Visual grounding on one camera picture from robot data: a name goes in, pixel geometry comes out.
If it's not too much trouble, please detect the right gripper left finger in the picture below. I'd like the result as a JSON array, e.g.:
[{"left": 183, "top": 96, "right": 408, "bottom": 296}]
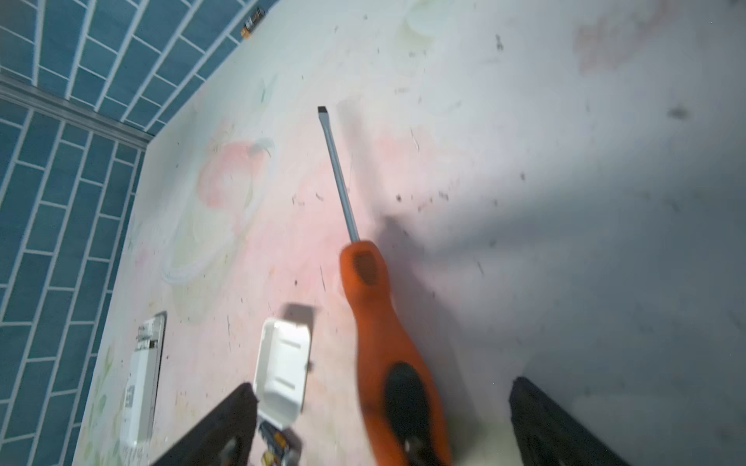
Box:
[{"left": 153, "top": 383, "right": 258, "bottom": 466}]

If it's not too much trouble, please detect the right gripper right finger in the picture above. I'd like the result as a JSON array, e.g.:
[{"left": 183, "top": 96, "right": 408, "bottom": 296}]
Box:
[{"left": 509, "top": 377, "right": 627, "bottom": 466}]

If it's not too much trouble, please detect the white remote control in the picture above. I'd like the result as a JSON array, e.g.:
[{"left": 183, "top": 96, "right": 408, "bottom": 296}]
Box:
[{"left": 120, "top": 311, "right": 167, "bottom": 448}]

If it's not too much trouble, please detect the white battery cover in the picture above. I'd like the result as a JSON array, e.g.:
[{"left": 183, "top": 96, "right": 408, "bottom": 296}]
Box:
[{"left": 254, "top": 318, "right": 311, "bottom": 430}]

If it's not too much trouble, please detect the orange black screwdriver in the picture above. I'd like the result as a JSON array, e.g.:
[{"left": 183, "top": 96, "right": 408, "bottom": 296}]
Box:
[{"left": 318, "top": 106, "right": 453, "bottom": 465}]

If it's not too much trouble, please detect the left aluminium corner post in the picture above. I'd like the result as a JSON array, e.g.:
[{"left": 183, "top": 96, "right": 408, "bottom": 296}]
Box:
[{"left": 1, "top": 76, "right": 153, "bottom": 151}]

